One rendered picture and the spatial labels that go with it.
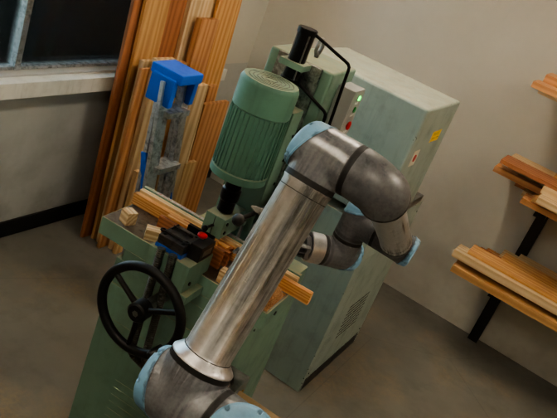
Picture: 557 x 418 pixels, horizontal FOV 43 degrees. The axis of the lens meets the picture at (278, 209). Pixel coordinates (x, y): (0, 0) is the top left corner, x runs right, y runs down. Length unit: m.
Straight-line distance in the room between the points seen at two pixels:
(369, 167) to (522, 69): 2.76
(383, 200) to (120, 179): 2.37
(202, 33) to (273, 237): 2.43
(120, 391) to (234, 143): 0.93
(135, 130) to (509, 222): 2.14
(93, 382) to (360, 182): 1.37
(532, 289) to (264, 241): 2.55
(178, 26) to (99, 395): 2.00
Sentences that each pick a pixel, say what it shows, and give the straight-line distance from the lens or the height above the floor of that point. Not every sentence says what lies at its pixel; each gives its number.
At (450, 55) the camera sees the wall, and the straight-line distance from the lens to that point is 4.22.
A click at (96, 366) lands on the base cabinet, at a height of 0.39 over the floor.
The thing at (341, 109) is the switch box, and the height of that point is 1.41.
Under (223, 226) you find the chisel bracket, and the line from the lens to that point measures 2.14.
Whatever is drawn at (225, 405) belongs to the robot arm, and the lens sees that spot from 1.51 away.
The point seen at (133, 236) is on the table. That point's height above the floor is 0.89.
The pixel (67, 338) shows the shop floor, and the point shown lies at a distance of 3.18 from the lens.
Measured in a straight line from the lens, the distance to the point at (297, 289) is 2.14.
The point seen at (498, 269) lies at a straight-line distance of 3.87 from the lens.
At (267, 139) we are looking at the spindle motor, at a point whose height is 1.32.
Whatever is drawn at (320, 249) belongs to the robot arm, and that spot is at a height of 1.11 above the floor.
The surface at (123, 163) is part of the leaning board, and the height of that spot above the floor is 0.49.
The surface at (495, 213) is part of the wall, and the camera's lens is 4.26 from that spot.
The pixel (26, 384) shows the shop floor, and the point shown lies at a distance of 2.94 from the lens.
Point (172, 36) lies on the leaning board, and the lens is 3.77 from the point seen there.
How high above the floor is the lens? 1.96
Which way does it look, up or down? 23 degrees down
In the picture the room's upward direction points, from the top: 22 degrees clockwise
